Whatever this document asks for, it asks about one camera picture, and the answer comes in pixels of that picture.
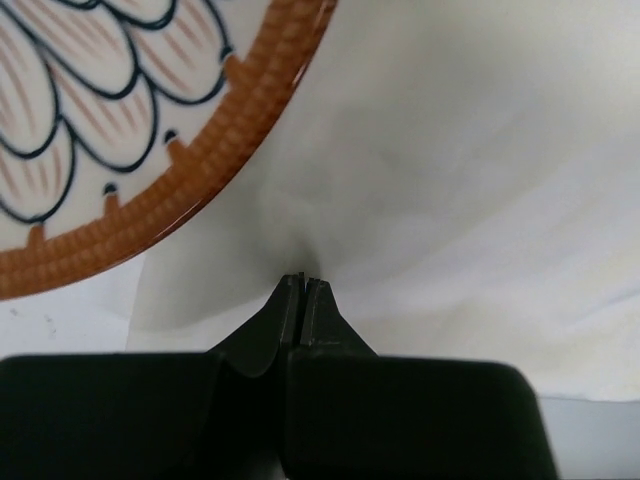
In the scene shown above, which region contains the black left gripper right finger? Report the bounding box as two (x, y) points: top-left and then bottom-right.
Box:
(287, 280), (558, 479)

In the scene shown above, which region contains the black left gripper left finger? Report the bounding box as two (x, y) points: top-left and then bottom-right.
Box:
(1, 275), (305, 479)

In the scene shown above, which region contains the cream cloth napkin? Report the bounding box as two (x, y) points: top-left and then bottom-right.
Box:
(127, 1), (639, 401)

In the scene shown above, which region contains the floral plate with orange rim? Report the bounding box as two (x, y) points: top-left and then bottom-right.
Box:
(1, 1), (337, 299)

